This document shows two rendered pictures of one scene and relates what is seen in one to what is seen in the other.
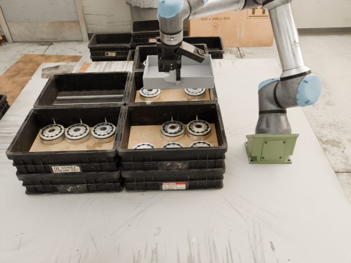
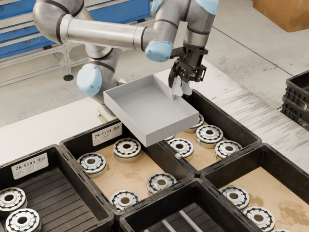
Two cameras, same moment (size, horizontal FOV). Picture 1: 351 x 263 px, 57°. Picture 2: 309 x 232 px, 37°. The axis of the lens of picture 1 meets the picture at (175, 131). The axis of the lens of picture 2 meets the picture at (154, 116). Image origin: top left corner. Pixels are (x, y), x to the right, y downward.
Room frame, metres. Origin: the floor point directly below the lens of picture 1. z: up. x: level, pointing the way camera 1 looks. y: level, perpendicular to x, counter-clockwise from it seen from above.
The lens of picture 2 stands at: (1.88, 0.99, 1.99)
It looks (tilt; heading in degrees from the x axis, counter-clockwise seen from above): 38 degrees down; 234
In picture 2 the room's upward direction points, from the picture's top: 1 degrees clockwise
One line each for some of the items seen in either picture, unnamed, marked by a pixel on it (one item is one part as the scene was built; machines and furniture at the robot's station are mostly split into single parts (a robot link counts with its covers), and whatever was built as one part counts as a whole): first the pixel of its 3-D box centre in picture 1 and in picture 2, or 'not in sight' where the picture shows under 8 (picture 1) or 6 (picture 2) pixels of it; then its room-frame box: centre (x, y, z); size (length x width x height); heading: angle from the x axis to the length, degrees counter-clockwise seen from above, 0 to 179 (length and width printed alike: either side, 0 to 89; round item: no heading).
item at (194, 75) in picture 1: (178, 71); (149, 107); (1.17, -0.02, 1.07); 0.27 x 0.20 x 0.05; 88
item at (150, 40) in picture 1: (154, 48); not in sight; (2.93, 0.17, 0.37); 0.42 x 0.34 x 0.46; 88
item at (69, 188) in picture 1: (79, 158); not in sight; (1.00, 0.41, 0.76); 0.40 x 0.30 x 0.12; 90
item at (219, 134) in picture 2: (172, 151); (209, 133); (0.92, 0.01, 0.86); 0.10 x 0.10 x 0.01
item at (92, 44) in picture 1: (114, 55); not in sight; (2.94, 0.57, 0.31); 0.40 x 0.30 x 0.34; 88
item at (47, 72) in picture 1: (56, 70); not in sight; (1.91, 0.76, 0.71); 0.22 x 0.19 x 0.01; 88
